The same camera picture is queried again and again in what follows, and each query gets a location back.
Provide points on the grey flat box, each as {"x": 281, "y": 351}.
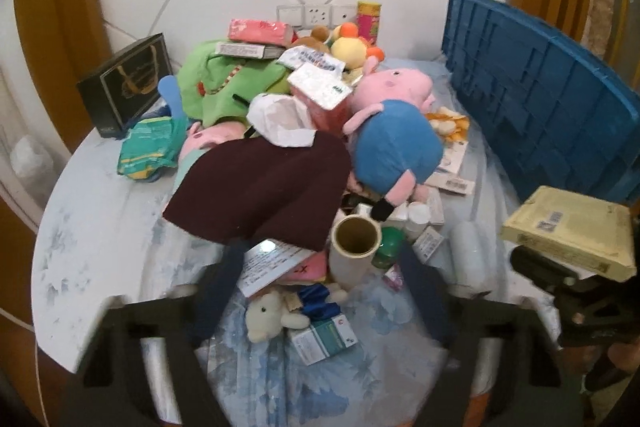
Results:
{"x": 249, "y": 50}

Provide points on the green bottle cap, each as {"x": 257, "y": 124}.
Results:
{"x": 386, "y": 254}

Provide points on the small white bear plush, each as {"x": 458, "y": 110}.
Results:
{"x": 267, "y": 316}

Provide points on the brown bear plush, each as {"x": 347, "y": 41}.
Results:
{"x": 316, "y": 40}

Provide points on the white teal medicine bottle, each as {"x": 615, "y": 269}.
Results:
{"x": 418, "y": 217}

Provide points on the white blue sachet pack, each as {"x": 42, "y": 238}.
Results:
{"x": 297, "y": 56}

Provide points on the yellow padded envelope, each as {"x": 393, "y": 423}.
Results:
{"x": 581, "y": 230}

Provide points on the pink yellow snack canister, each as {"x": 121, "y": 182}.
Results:
{"x": 368, "y": 20}

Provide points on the green plush toy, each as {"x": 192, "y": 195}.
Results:
{"x": 216, "y": 88}

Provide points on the black gift box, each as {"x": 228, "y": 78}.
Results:
{"x": 122, "y": 89}

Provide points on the white wall socket panel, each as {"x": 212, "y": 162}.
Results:
{"x": 306, "y": 16}

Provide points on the pink tissue pack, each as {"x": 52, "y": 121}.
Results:
{"x": 261, "y": 32}

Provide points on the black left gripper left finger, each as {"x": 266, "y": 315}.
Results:
{"x": 215, "y": 288}

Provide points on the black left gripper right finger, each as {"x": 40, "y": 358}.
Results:
{"x": 429, "y": 292}

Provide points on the yellow orange duck plush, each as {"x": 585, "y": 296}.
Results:
{"x": 352, "y": 49}

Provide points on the white plastic film roll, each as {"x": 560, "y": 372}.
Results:
{"x": 474, "y": 258}

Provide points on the pink pig plush blue shirt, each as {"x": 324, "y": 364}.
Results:
{"x": 394, "y": 147}

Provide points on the beige tape roll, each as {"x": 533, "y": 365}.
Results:
{"x": 353, "y": 242}

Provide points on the teal wet wipes pack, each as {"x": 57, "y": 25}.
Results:
{"x": 152, "y": 146}

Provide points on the dark maroon cloth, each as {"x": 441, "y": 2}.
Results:
{"x": 251, "y": 189}

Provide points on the white pink carton box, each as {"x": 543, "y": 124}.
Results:
{"x": 325, "y": 95}

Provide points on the orange white tiger plush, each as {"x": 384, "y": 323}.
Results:
{"x": 450, "y": 125}

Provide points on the blue plastic storage crate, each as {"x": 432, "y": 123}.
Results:
{"x": 552, "y": 112}

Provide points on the white printed leaflet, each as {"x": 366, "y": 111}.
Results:
{"x": 266, "y": 262}

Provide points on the green white medicine box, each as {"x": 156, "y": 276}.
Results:
{"x": 323, "y": 339}

